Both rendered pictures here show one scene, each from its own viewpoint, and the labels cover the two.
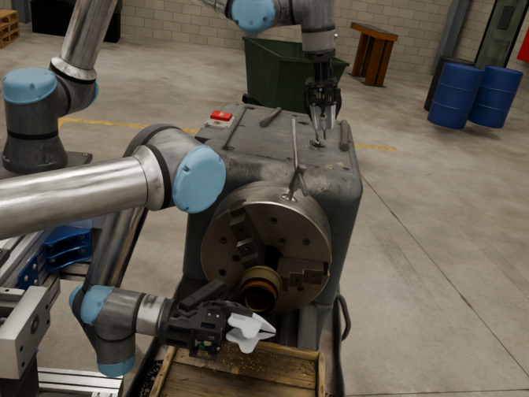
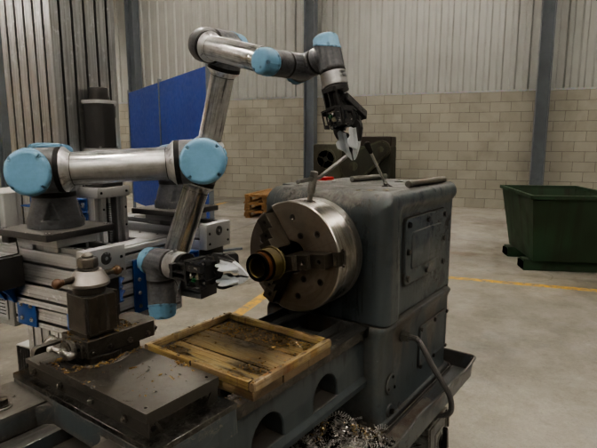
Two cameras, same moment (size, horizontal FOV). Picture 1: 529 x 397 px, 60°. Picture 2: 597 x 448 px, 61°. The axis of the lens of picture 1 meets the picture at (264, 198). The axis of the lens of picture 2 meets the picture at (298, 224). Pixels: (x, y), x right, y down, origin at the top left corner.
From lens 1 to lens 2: 89 cm
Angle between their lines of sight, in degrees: 36
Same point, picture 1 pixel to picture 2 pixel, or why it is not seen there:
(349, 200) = (378, 211)
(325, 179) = (360, 196)
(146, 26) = not seen: hidden behind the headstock
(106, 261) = (170, 240)
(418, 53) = not seen: outside the picture
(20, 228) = (87, 173)
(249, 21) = (259, 66)
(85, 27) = (209, 111)
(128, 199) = (153, 167)
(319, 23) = (325, 65)
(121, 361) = (158, 302)
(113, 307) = (152, 254)
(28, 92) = not seen: hidden behind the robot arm
